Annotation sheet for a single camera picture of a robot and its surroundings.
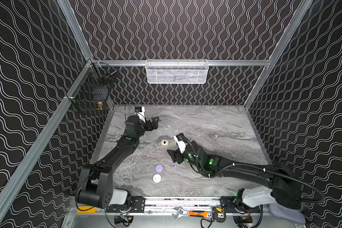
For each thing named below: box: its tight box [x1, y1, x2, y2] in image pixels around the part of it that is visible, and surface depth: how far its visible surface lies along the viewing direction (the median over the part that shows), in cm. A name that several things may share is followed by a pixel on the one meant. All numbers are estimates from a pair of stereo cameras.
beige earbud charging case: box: [161, 139, 170, 146], surface depth 99 cm
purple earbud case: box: [154, 163, 164, 173], surface depth 88 cm
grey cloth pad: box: [268, 202, 306, 225], surface depth 72 cm
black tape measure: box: [212, 206, 227, 223], surface depth 71 cm
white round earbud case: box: [152, 172, 162, 184], surface depth 84 cm
